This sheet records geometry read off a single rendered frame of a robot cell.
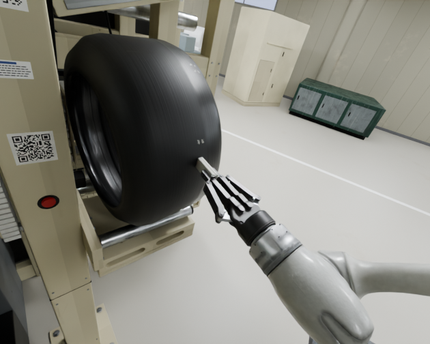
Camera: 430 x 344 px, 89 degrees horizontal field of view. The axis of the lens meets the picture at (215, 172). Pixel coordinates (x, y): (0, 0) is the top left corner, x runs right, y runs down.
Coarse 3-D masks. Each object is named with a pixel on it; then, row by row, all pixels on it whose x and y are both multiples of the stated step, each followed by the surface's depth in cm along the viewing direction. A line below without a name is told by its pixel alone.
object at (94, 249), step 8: (80, 200) 74; (80, 208) 71; (88, 216) 69; (88, 224) 67; (88, 232) 64; (88, 240) 62; (96, 240) 63; (88, 248) 64; (96, 248) 61; (96, 256) 62; (96, 264) 64
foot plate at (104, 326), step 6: (96, 306) 131; (102, 306) 131; (96, 312) 129; (102, 312) 129; (102, 318) 127; (108, 318) 127; (102, 324) 124; (108, 324) 125; (54, 330) 118; (60, 330) 118; (102, 330) 122; (108, 330) 123; (54, 336) 116; (60, 336) 116; (102, 336) 120; (108, 336) 120; (114, 336) 121; (54, 342) 114; (60, 342) 114; (102, 342) 118; (108, 342) 119; (114, 342) 119
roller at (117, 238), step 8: (184, 208) 85; (192, 208) 87; (168, 216) 80; (176, 216) 82; (184, 216) 85; (152, 224) 76; (160, 224) 78; (112, 232) 69; (120, 232) 70; (128, 232) 71; (136, 232) 73; (144, 232) 75; (104, 240) 67; (112, 240) 68; (120, 240) 70
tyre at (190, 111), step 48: (96, 48) 49; (144, 48) 52; (96, 96) 82; (144, 96) 46; (192, 96) 53; (96, 144) 88; (144, 144) 46; (192, 144) 53; (144, 192) 52; (192, 192) 62
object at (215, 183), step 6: (210, 180) 50; (216, 180) 51; (216, 186) 49; (222, 186) 50; (216, 192) 50; (222, 192) 48; (222, 198) 48; (228, 198) 47; (234, 198) 47; (228, 204) 47; (234, 204) 46; (240, 204) 46; (240, 210) 45
